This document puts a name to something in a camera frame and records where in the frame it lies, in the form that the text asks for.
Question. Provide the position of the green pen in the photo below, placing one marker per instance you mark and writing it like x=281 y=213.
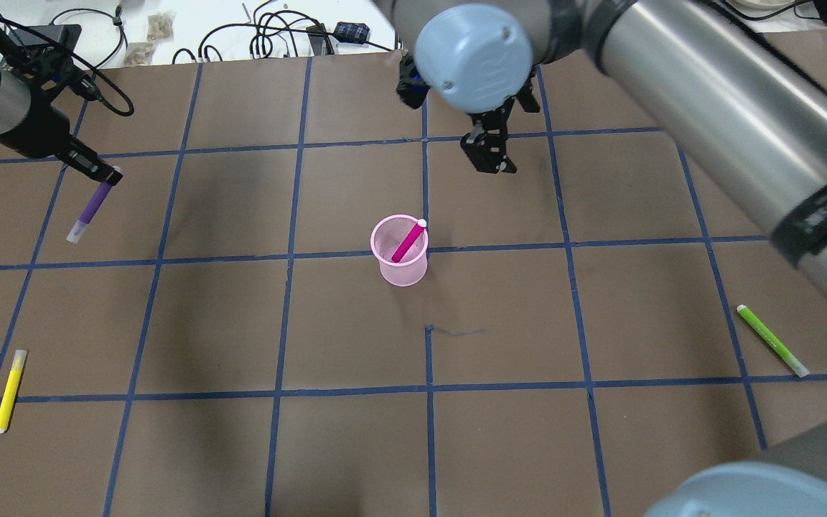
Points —
x=772 y=341

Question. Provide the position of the grey robot arm near window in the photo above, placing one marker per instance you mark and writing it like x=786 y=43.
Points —
x=749 y=117

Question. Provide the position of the pink mesh cup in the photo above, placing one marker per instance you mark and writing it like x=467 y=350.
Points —
x=399 y=243

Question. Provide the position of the yellow pen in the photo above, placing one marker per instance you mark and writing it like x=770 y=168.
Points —
x=11 y=389

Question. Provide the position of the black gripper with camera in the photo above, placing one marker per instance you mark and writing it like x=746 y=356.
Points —
x=489 y=141

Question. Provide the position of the purple pen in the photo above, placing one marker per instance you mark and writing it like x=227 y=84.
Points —
x=91 y=208

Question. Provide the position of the pink pen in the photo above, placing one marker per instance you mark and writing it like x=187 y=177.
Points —
x=409 y=241

